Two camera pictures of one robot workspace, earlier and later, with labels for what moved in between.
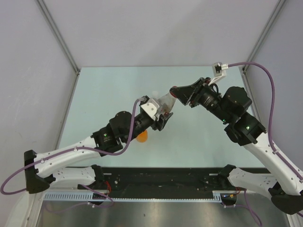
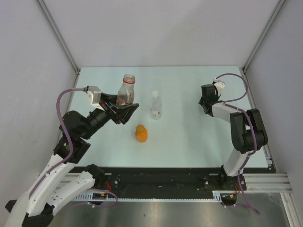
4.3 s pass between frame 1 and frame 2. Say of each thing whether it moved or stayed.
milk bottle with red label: moved
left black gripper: moved
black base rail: stayed
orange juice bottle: stayed
